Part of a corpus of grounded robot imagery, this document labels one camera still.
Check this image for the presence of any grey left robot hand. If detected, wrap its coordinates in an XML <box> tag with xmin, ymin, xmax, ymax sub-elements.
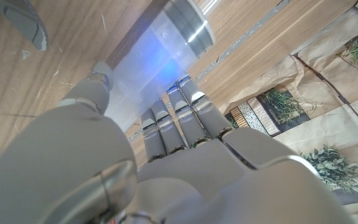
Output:
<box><xmin>0</xmin><ymin>61</ymin><xmax>357</xmax><ymax>224</ymax></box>

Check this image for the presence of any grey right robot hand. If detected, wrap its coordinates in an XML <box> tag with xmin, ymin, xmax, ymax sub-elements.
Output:
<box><xmin>0</xmin><ymin>0</ymin><xmax>48</xmax><ymax>52</ymax></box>

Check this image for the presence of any large clear plastic syringe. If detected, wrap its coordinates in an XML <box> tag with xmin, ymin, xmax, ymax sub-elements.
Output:
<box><xmin>104</xmin><ymin>0</ymin><xmax>216</xmax><ymax>131</ymax></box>

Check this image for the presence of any printed fabric backdrop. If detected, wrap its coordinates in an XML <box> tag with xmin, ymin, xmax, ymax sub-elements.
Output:
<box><xmin>222</xmin><ymin>6</ymin><xmax>358</xmax><ymax>215</ymax></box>

